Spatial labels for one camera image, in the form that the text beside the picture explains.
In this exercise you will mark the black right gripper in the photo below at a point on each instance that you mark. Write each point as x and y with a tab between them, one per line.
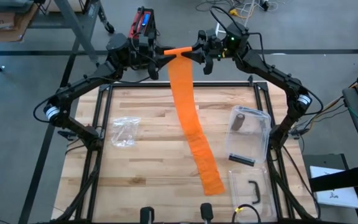
211	45

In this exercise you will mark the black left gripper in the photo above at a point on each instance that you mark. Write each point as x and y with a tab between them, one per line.
148	49

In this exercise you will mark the orange elastic bandage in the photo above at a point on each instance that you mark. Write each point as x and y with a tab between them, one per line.
191	124

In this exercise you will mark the brown elastic bandage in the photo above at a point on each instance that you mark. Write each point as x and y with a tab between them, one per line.
238	122

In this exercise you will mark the clear plastic storage box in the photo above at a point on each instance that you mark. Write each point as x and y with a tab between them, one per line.
247	143

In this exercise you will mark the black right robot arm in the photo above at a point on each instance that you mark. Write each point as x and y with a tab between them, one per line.
269	70

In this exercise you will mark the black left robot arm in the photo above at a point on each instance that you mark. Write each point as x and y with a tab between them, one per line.
79	84

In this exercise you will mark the white T-shaped pipe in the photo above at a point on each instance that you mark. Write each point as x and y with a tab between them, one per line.
217	29

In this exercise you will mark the red black power station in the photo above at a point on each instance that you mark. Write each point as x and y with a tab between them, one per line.
138	21

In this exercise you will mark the clear plastic bag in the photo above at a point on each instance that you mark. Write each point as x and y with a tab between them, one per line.
124	130

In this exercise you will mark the grey workbench with casters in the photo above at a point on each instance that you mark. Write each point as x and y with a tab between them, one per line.
76	31

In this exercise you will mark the brown cardboard sheet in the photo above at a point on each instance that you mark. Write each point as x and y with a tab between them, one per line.
2	25

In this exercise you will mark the black flat beam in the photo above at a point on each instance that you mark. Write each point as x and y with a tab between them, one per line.
340	179

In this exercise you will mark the white papers on side table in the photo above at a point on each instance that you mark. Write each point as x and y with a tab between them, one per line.
337	193

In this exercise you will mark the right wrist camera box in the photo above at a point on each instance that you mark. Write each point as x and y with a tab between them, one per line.
208	65

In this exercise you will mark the black aluminium rig frame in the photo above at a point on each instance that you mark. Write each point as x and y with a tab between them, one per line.
93	174

